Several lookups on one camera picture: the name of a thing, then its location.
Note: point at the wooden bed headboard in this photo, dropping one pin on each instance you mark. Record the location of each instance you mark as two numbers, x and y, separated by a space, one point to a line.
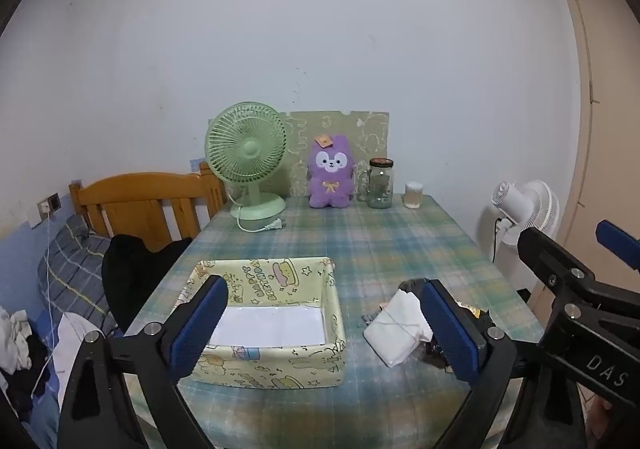
145 199

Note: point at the dark garment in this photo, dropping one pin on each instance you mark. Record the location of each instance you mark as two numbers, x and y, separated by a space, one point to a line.
35 354

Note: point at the small blue wall sticker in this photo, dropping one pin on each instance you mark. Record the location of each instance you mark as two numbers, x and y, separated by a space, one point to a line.
196 165

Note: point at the green desk fan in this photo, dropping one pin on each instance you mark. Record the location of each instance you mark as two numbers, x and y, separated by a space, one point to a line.
247 149

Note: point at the purple plush toy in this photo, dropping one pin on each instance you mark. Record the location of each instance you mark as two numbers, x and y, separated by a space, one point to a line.
330 184

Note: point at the grey socks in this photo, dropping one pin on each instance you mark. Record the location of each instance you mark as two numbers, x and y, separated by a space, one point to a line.
410 285

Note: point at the black jacket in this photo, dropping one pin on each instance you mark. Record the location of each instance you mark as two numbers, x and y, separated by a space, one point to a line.
135 274

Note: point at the person's right forearm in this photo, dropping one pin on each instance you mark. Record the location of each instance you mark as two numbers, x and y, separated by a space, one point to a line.
600 411

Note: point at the yellow cartoon storage box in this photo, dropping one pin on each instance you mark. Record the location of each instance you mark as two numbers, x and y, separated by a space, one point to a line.
280 279

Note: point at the glass jar mug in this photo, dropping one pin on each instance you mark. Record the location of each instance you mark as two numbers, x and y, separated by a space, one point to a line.
380 184

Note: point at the wall power socket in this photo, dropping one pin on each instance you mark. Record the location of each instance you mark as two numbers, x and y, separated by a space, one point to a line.
45 205

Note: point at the grey plaid pillow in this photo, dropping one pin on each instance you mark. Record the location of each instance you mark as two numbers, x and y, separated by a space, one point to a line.
70 269

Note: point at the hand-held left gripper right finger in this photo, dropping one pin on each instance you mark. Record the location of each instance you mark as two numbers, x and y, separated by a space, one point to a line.
450 329

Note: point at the cotton swab container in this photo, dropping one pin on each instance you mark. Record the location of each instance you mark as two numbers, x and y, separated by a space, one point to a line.
413 196

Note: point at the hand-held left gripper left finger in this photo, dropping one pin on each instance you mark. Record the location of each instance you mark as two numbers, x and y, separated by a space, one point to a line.
200 324

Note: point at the beige door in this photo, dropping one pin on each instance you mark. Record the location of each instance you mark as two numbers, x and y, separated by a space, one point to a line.
615 129

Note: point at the white standing fan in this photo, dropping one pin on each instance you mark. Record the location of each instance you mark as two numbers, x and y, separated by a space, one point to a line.
535 201

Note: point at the green patterned board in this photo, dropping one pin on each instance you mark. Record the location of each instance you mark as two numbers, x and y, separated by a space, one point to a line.
370 134

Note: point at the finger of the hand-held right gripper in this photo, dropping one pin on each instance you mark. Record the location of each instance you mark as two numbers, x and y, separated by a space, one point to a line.
550 261
620 244

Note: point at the white garment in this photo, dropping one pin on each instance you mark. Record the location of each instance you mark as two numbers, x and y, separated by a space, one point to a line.
70 344

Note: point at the white clothes pile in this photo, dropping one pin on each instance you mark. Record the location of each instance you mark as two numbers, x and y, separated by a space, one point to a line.
17 334

